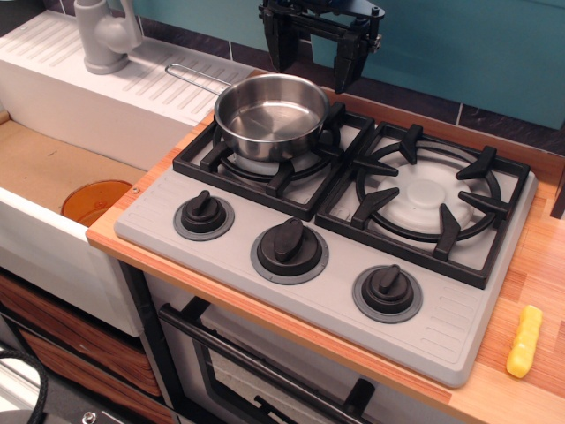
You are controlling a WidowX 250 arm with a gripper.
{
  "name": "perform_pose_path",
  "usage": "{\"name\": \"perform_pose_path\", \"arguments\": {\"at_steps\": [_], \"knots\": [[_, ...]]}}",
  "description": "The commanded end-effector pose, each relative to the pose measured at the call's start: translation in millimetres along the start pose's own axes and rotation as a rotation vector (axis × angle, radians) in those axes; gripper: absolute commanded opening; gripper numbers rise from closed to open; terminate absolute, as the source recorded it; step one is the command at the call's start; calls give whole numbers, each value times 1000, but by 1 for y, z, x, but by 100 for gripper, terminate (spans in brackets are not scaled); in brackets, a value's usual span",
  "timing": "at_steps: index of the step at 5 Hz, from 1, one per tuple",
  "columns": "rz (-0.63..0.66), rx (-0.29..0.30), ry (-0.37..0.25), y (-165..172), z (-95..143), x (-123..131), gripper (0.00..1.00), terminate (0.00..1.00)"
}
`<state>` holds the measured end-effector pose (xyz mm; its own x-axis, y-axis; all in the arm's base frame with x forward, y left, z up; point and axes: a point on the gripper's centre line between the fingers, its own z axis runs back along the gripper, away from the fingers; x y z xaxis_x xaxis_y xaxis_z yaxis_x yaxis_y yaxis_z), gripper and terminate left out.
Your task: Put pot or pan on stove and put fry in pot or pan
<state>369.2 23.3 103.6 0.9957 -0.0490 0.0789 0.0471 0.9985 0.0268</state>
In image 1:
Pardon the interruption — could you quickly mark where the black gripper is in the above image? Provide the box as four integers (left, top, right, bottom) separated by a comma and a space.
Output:
259, 1, 385, 94

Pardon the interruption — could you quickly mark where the stainless steel pan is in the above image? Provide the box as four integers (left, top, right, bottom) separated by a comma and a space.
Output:
165, 64, 330, 163

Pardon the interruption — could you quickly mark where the black left stove knob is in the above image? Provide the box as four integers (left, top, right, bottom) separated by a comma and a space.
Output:
173, 190, 235, 242

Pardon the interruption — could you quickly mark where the black stove knob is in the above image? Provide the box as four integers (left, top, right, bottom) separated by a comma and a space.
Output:
251, 217, 329, 285
173, 190, 235, 242
352, 264, 423, 324

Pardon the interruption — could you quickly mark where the black middle stove knob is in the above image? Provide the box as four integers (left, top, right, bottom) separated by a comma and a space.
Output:
251, 217, 329, 285

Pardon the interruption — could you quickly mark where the grey toy stove top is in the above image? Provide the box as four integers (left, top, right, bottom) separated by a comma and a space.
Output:
113, 83, 539, 390

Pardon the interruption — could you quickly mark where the black right stove knob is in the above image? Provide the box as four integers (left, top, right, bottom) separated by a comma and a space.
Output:
352, 264, 423, 324

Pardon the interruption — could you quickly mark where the yellow toy fry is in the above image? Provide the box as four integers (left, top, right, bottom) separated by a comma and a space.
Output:
506, 305, 543, 378

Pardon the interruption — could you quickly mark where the black left burner grate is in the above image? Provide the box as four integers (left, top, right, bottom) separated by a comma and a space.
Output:
173, 102, 376, 221

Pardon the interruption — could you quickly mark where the black burner grate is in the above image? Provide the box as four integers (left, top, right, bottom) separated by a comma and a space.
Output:
173, 102, 376, 221
315, 123, 534, 289

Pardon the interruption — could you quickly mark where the grey toy faucet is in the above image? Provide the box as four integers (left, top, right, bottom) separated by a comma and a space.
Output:
74, 0, 143, 75

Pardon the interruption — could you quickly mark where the black right burner grate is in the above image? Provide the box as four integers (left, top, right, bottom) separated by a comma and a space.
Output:
315, 123, 534, 289

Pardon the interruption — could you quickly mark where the white toy sink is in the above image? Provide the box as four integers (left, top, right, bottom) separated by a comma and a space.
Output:
1, 11, 251, 337

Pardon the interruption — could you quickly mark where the orange plastic plate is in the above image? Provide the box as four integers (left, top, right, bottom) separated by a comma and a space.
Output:
61, 179, 132, 227

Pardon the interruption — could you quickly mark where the toy oven door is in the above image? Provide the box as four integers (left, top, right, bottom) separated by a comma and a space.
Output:
158, 298, 452, 423

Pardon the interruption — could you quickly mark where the wood grain drawer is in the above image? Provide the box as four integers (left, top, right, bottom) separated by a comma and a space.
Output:
1, 269, 174, 423

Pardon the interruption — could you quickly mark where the black braided cable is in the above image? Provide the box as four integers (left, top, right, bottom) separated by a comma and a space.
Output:
0, 351, 49, 424

